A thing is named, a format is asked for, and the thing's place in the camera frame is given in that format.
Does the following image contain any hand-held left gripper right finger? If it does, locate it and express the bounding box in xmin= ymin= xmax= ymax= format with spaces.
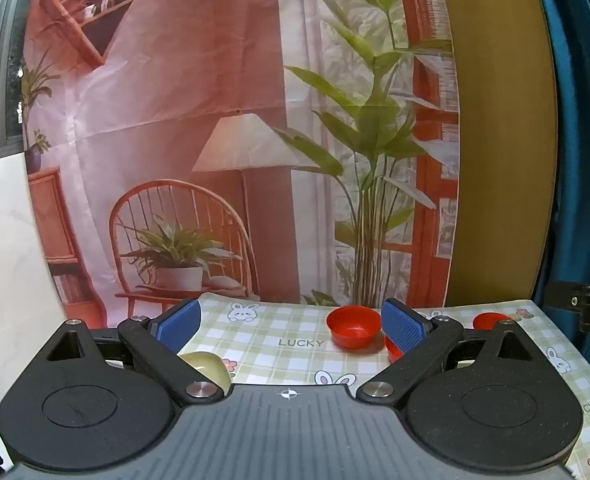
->
xmin=356 ymin=298 xmax=563 ymax=408

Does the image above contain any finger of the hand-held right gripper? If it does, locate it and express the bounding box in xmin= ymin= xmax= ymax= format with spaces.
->
xmin=544 ymin=281 xmax=588 ymax=311

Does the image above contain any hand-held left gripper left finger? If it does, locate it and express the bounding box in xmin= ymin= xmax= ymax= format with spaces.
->
xmin=34 ymin=299 xmax=226 ymax=408

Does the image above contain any red plastic bowl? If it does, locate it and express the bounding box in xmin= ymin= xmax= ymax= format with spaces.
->
xmin=472 ymin=312 xmax=514 ymax=332
xmin=384 ymin=332 xmax=406 ymax=365
xmin=326 ymin=306 xmax=381 ymax=350

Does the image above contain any cream plastic bowl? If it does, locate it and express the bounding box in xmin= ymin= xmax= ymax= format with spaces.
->
xmin=177 ymin=351 xmax=233 ymax=392

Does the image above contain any checked rabbit print tablecloth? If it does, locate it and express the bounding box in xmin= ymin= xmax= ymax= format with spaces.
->
xmin=175 ymin=294 xmax=590 ymax=480

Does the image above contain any teal curtain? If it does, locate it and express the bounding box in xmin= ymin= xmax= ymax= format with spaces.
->
xmin=528 ymin=0 xmax=590 ymax=393

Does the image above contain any brown wooden board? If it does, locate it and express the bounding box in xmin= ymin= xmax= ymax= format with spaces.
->
xmin=435 ymin=0 xmax=559 ymax=308

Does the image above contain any printed room scene backdrop cloth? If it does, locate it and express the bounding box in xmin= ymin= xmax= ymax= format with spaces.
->
xmin=20 ymin=0 xmax=462 ymax=328

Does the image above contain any grey window frame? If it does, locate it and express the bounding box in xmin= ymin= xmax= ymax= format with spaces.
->
xmin=0 ymin=0 xmax=42 ymax=163

